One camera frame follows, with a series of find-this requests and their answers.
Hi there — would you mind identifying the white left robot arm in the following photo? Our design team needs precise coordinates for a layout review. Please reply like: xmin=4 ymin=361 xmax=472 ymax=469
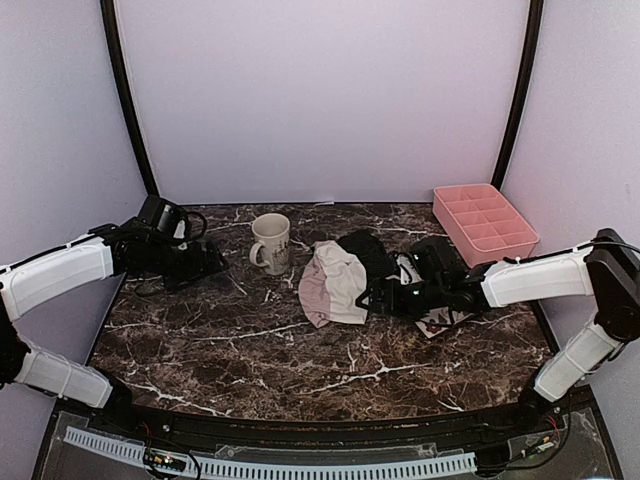
xmin=1 ymin=225 xmax=228 ymax=436

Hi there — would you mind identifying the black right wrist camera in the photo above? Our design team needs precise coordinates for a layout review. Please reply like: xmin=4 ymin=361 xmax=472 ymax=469
xmin=409 ymin=236 xmax=468 ymax=283

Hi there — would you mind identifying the right circuit board with wires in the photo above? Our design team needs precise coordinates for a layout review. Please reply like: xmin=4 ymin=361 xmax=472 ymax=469
xmin=508 ymin=412 xmax=572 ymax=468

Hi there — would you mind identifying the black striped underwear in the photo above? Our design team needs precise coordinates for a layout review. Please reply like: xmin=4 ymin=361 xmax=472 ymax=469
xmin=337 ymin=229 xmax=396 ymax=281

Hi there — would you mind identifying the cream ceramic mug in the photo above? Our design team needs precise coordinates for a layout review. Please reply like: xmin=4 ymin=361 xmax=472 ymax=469
xmin=249 ymin=213 xmax=290 ymax=276

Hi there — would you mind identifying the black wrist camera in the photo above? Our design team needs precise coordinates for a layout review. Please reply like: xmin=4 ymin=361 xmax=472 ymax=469
xmin=136 ymin=195 xmax=189 ymax=240
xmin=409 ymin=236 xmax=468 ymax=283

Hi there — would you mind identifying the pink and white underwear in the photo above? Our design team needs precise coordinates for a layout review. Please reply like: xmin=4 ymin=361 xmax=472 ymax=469
xmin=298 ymin=241 xmax=368 ymax=329

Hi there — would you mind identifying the black table edge rail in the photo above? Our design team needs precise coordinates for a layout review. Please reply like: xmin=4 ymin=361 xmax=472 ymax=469
xmin=40 ymin=386 xmax=606 ymax=453

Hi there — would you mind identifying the pink divided organizer tray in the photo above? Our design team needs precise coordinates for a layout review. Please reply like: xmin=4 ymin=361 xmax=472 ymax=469
xmin=433 ymin=184 xmax=540 ymax=267

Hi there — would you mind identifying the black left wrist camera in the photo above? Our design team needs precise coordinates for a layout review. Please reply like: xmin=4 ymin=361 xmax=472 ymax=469
xmin=136 ymin=195 xmax=189 ymax=240

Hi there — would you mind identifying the left circuit board with wires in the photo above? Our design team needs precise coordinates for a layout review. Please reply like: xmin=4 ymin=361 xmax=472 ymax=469
xmin=137 ymin=421 xmax=202 ymax=480

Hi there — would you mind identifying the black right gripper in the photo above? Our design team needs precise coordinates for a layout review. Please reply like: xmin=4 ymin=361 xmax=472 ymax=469
xmin=356 ymin=277 xmax=447 ymax=322

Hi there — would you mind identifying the white slotted cable duct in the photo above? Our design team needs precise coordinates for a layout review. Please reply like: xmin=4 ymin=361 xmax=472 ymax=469
xmin=63 ymin=427 xmax=477 ymax=479

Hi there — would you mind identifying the circuit board with wires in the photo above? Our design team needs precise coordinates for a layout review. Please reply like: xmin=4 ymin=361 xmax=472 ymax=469
xmin=508 ymin=412 xmax=572 ymax=468
xmin=137 ymin=421 xmax=202 ymax=480

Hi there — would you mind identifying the floral patterned square coaster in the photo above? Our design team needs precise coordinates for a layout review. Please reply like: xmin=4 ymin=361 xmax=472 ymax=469
xmin=415 ymin=307 xmax=474 ymax=339

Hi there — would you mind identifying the black left frame post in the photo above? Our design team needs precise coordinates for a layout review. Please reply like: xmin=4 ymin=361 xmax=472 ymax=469
xmin=100 ymin=0 xmax=159 ymax=195

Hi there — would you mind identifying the black right frame post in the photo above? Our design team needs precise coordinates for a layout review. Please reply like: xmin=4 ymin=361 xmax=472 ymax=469
xmin=490 ymin=0 xmax=544 ymax=190

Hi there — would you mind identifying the black frame post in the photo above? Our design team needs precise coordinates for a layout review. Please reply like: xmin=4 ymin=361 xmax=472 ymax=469
xmin=100 ymin=0 xmax=159 ymax=195
xmin=490 ymin=0 xmax=544 ymax=190

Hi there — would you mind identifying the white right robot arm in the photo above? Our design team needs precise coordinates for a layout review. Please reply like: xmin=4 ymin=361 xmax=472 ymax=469
xmin=355 ymin=229 xmax=639 ymax=434

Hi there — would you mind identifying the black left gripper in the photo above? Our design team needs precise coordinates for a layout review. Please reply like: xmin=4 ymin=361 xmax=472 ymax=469
xmin=146 ymin=239 xmax=229 ymax=294

